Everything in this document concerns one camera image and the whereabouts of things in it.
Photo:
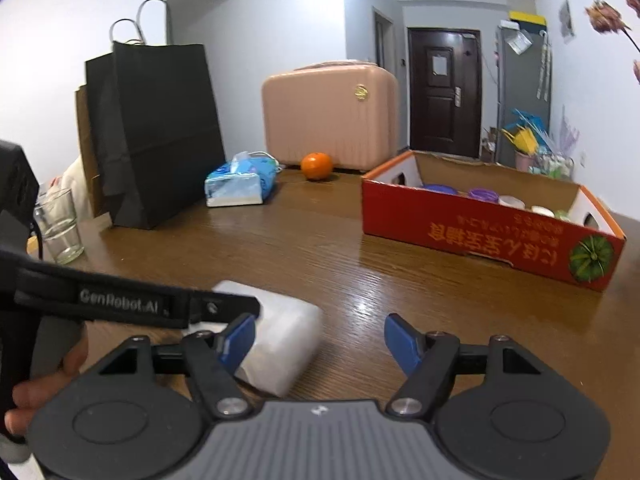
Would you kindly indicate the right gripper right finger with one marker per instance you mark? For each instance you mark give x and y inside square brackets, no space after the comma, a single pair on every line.
[432,362]

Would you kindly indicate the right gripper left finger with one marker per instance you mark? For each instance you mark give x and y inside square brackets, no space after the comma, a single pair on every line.
[189,379]

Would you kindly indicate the white bottle cap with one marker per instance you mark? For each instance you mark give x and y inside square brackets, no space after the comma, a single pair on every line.
[543,211]

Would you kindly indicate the purple plastic lid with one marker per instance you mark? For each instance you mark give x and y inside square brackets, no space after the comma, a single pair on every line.
[484,195]

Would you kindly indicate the green spray bottle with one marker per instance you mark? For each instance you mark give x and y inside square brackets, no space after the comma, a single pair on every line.
[562,215]

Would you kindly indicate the person's left hand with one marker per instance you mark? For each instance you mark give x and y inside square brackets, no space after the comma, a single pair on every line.
[30,396]

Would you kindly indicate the clear drinking glass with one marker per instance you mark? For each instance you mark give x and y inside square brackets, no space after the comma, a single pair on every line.
[56,216]

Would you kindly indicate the red orange cardboard box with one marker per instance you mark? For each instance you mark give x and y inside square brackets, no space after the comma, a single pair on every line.
[583,251]

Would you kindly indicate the blue round lid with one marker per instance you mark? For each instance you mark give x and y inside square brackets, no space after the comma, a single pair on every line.
[440,188]

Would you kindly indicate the blue tissue pack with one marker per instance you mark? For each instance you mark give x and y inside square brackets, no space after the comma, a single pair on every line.
[248,179]

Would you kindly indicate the black paper bag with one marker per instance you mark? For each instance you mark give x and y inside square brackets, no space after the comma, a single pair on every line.
[155,129]

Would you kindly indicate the orange fruit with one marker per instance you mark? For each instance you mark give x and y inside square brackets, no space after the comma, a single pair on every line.
[317,166]

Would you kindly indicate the metal storage cart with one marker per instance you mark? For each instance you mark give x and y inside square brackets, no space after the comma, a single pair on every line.
[555,166]

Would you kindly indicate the yellow watering can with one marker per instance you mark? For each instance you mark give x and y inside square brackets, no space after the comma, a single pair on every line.
[523,140]

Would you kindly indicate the pink suitcase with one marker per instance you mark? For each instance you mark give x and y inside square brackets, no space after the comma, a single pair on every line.
[348,110]

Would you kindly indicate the dark brown door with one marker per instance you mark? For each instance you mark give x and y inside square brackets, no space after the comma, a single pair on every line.
[446,91]

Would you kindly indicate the grey refrigerator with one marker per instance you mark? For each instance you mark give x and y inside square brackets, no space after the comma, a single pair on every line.
[524,83]

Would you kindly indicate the dried pink roses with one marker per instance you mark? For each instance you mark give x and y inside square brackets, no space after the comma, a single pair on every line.
[605,19]

